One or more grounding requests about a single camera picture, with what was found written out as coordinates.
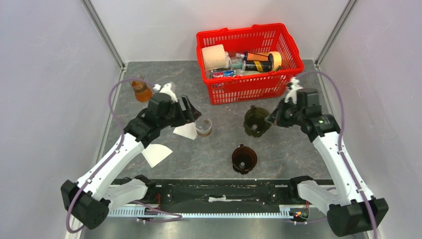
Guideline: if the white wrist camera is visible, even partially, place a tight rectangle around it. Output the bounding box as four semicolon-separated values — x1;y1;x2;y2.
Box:
153;82;178;102
284;77;303;104

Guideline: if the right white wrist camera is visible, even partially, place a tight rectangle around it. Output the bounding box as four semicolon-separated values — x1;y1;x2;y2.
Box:
284;77;303;104

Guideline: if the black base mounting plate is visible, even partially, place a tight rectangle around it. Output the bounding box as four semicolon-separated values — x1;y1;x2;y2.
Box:
112;178;334;214

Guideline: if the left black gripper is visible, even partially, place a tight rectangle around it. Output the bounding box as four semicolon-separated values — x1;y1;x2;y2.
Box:
159;95;202;129

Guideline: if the white paper coffee filter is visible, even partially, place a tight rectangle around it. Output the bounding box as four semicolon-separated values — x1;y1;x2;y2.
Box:
173;122;197;140

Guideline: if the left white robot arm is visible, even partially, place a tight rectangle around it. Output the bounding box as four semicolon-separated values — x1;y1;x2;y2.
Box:
61;93;202;230

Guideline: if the red plastic basket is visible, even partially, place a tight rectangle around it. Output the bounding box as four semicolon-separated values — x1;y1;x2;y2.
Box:
196;23;304;105

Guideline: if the green transparent dripper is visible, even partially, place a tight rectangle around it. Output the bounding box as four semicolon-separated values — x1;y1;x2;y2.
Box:
243;105;271;138

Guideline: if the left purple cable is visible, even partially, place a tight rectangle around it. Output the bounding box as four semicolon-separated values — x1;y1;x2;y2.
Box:
65;78;183;234

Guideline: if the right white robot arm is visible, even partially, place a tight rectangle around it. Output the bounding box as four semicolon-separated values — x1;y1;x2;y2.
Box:
266;88;389;237

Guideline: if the clear plastic bottle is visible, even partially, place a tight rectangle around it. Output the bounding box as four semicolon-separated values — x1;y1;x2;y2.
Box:
228;54;245;70

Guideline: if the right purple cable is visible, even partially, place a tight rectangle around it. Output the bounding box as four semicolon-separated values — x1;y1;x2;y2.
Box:
295;70;378;239

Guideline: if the white cable duct strip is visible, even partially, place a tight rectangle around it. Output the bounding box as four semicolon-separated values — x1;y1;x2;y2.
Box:
108;204;305;220

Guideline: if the brown transparent dripper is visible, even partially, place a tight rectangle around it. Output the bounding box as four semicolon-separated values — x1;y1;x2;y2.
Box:
231;144;258;175

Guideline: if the purple cable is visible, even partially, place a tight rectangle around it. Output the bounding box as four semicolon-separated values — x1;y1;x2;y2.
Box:
295;70;378;239
65;78;183;234

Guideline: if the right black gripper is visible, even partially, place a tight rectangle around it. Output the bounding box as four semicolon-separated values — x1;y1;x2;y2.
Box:
266;98;305;128

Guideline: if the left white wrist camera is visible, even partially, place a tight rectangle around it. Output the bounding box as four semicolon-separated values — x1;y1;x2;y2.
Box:
153;82;178;102

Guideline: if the yellow masking tape roll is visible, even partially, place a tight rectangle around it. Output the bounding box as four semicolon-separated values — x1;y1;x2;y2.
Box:
268;51;282;72

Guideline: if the black orange cylinder can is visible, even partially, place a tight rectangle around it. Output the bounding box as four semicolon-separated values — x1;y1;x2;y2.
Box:
244;52;272;72

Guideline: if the orange glass flask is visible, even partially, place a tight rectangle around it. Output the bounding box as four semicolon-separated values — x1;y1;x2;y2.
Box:
129;77;153;103

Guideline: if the small glass beaker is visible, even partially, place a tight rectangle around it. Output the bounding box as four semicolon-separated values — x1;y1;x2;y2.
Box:
195;118;212;137

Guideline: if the beige paper roll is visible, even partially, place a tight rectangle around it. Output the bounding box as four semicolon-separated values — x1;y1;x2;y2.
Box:
202;44;228;71

